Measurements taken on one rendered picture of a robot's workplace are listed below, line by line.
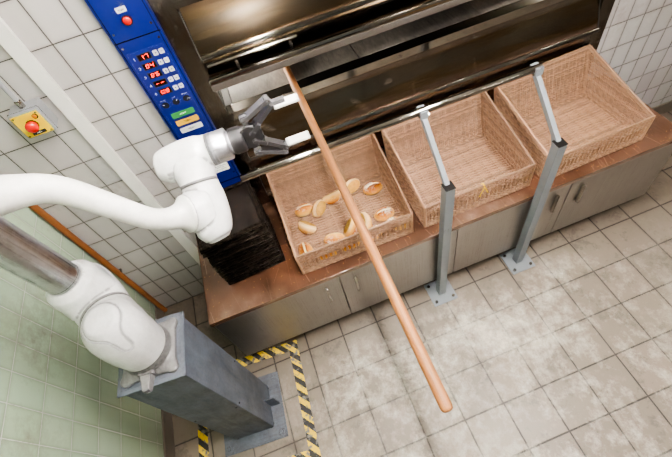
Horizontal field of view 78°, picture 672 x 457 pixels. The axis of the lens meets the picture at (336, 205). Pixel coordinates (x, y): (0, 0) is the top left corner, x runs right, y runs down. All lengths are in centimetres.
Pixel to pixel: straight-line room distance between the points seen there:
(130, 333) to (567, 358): 196
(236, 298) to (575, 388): 164
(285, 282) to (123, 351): 82
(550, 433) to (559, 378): 25
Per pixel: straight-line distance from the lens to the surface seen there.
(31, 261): 132
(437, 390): 105
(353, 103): 194
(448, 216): 177
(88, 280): 142
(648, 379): 253
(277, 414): 235
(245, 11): 161
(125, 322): 131
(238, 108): 181
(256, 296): 194
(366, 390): 229
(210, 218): 112
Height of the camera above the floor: 223
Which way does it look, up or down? 52 degrees down
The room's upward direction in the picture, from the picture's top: 16 degrees counter-clockwise
